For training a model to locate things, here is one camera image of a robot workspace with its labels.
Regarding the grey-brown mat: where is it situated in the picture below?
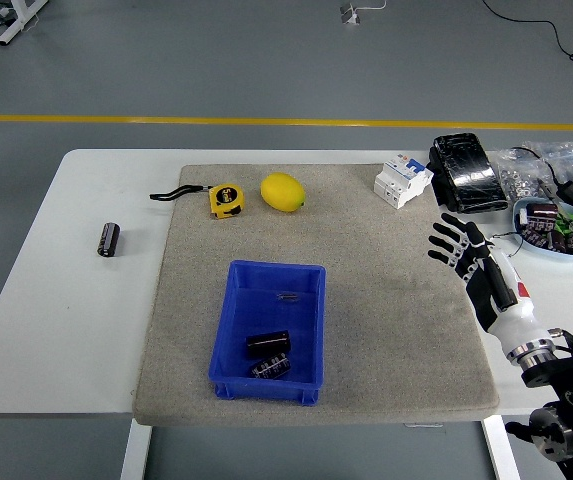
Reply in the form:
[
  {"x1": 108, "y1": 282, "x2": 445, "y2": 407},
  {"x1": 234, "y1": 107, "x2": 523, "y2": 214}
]
[{"x1": 130, "y1": 163, "x2": 501, "y2": 428}]

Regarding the black wrapped pack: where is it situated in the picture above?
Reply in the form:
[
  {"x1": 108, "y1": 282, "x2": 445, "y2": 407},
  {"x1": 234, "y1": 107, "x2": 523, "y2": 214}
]
[{"x1": 425, "y1": 132, "x2": 510, "y2": 215}]

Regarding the yellow floor tape line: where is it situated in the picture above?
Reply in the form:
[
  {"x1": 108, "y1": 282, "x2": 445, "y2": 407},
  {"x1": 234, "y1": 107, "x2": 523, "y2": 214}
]
[{"x1": 0, "y1": 114, "x2": 573, "y2": 133}]

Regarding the dark cylindrical battery white print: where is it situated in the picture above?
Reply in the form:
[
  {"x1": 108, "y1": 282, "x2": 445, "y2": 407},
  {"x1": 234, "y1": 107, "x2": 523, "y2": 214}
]
[{"x1": 249, "y1": 352, "x2": 293, "y2": 380}]

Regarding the blue plastic box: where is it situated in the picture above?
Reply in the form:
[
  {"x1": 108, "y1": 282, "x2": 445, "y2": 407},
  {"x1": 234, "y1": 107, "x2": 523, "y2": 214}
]
[{"x1": 207, "y1": 258, "x2": 327, "y2": 405}]

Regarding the white desk frame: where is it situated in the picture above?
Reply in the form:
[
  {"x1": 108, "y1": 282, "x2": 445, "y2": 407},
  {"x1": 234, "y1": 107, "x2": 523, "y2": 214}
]
[{"x1": 0, "y1": 0, "x2": 50, "y2": 47}]

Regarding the white table leg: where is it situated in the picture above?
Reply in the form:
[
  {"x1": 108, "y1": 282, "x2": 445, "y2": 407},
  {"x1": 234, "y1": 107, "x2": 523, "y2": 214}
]
[
  {"x1": 119, "y1": 418, "x2": 153, "y2": 480},
  {"x1": 482, "y1": 415, "x2": 521, "y2": 480}
]

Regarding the clear bag of nuts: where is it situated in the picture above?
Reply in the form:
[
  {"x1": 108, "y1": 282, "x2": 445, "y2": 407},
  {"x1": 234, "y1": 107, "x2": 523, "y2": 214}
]
[{"x1": 493, "y1": 148, "x2": 557, "y2": 201}]

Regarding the dark brown cylindrical battery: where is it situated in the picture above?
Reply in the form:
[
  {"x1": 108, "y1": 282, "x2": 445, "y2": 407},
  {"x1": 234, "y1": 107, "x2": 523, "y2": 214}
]
[{"x1": 244, "y1": 329, "x2": 292, "y2": 360}]

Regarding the yellow tape measure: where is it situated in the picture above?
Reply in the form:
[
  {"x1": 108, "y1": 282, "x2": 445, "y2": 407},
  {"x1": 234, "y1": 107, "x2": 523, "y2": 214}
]
[{"x1": 149, "y1": 183, "x2": 246, "y2": 220}]

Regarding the black floor cable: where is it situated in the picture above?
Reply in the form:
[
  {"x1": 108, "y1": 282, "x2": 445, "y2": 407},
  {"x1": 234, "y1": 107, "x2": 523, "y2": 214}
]
[{"x1": 480, "y1": 0, "x2": 573, "y2": 75}]

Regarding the white circuit breaker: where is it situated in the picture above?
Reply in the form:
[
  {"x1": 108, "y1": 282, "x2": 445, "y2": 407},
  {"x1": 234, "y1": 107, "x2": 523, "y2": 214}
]
[{"x1": 372, "y1": 154, "x2": 435, "y2": 211}]

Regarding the brown capacitor white print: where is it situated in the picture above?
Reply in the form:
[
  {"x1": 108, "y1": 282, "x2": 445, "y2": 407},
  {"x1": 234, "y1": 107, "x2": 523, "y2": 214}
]
[{"x1": 520, "y1": 215, "x2": 555, "y2": 249}]

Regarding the clear plastic bag of parts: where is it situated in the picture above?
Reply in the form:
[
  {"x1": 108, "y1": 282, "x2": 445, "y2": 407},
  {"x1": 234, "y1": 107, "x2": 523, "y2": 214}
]
[{"x1": 523, "y1": 140, "x2": 573, "y2": 191}]

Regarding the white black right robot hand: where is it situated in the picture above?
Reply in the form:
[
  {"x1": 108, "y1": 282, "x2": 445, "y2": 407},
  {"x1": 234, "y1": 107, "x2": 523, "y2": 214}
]
[{"x1": 426, "y1": 212, "x2": 551, "y2": 354}]

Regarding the dark cylindrical battery grey stripe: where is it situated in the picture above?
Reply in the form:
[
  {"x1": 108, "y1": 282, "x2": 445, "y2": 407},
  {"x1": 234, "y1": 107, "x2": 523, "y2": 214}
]
[{"x1": 96, "y1": 222, "x2": 121, "y2": 259}]

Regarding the yellow lemon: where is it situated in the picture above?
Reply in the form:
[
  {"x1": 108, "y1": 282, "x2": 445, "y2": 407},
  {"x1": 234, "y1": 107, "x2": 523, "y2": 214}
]
[{"x1": 259, "y1": 171, "x2": 306, "y2": 213}]

